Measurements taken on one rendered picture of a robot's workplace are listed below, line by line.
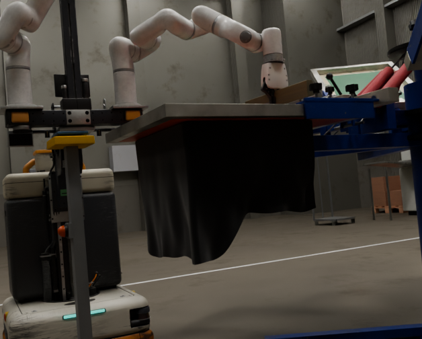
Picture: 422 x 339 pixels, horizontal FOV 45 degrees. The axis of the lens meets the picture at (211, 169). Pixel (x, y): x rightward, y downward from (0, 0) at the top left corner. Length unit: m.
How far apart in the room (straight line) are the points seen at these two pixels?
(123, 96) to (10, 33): 0.51
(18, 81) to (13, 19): 0.24
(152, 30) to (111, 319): 1.29
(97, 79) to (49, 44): 1.29
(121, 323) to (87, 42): 10.47
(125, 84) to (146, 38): 0.22
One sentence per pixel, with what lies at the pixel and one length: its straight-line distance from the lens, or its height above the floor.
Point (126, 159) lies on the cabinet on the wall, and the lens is 11.84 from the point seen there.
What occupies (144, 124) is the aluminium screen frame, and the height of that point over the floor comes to 0.96.
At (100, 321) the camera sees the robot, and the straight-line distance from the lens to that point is 2.44.
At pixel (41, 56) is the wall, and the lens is 12.24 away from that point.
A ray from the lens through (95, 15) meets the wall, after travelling 12.80.
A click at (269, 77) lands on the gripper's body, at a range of 1.97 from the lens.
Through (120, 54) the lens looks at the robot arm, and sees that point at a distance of 2.30.
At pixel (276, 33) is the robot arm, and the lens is 2.02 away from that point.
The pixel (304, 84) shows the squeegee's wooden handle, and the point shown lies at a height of 1.08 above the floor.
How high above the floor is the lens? 0.73
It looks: 3 degrees up
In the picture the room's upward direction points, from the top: 5 degrees counter-clockwise
